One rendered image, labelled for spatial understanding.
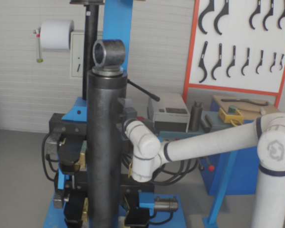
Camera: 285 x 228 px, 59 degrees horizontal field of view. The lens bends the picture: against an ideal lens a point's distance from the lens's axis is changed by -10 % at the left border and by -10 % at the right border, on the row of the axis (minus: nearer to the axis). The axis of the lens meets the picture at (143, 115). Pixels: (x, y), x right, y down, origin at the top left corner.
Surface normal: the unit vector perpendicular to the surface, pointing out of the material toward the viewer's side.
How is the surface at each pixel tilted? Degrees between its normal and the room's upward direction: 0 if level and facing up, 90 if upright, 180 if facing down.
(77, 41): 90
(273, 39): 90
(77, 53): 90
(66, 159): 0
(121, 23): 90
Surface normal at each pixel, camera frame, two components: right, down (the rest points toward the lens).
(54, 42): 0.00, 0.77
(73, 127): 0.05, 0.40
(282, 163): -0.57, 0.23
